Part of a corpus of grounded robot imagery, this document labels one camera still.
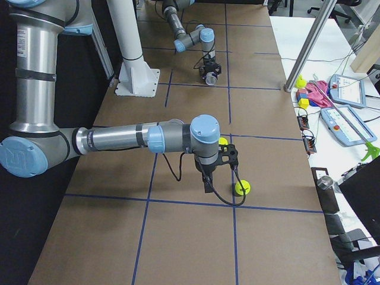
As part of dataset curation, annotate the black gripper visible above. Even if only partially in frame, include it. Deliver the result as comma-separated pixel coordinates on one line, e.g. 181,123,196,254
202,58,217,71
195,160,216,193

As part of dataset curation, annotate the clear tennis ball can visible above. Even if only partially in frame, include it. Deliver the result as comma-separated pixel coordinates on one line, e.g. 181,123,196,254
205,72,218,86

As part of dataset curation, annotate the yellow tennis ball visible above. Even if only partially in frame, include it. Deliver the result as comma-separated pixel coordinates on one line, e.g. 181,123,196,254
234,180,251,197
218,137,229,145

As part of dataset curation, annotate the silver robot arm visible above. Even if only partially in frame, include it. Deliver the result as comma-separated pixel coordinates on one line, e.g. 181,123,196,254
1,1,223,193
161,1,221,78

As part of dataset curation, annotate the red cube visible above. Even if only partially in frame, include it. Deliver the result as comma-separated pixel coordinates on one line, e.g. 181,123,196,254
296,88,308,102

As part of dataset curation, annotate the blue cube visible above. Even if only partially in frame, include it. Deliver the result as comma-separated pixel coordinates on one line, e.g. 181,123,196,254
296,93,308,101

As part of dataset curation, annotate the yellow cube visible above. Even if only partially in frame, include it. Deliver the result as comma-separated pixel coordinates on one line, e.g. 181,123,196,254
298,98,309,109

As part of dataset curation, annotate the black power adapter two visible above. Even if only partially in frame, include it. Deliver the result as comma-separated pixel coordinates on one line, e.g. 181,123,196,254
302,135,316,155

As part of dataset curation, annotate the pink cloth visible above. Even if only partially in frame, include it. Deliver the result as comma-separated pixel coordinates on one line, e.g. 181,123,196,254
306,80,332,108

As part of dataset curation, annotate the steel cup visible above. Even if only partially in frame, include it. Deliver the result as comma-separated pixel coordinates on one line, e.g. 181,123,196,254
316,175,334,190

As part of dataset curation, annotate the far teach pendant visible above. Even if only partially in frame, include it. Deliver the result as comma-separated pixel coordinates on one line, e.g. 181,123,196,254
329,74,366,109

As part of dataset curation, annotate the teach pendant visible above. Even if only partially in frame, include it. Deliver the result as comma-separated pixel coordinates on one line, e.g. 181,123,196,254
321,105,377,147
329,74,366,109

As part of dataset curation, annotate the near teach pendant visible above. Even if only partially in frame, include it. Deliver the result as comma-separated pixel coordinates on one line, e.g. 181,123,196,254
321,105,377,147

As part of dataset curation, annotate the black camera cable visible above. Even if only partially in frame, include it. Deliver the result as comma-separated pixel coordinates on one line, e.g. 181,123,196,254
180,20,217,71
162,151,248,206

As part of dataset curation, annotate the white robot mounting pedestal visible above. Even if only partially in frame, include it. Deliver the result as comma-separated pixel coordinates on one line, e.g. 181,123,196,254
107,0,160,97

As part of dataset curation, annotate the aluminium frame post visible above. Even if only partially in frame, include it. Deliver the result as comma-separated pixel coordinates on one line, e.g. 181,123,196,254
284,0,337,93

